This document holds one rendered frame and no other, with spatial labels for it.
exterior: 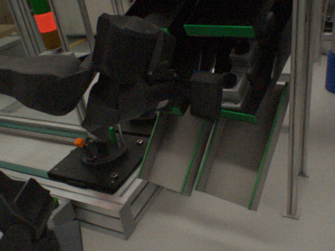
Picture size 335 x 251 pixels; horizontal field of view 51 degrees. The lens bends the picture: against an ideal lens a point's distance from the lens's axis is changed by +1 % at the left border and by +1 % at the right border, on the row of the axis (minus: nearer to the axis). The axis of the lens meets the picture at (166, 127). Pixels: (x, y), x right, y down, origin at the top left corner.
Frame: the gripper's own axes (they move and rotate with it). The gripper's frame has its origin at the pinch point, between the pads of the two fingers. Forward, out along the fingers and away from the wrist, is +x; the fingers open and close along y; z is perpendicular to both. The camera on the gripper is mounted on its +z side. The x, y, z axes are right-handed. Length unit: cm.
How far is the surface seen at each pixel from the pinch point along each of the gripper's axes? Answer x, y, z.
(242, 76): 14.0, -3.4, -0.5
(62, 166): 11, 49, -33
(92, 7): 372, 444, 11
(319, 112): 86, -1, -24
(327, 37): 140, 13, -1
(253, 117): 12.3, -7.0, -7.4
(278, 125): 24.4, -7.6, -11.8
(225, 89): 11.2, -1.6, -2.8
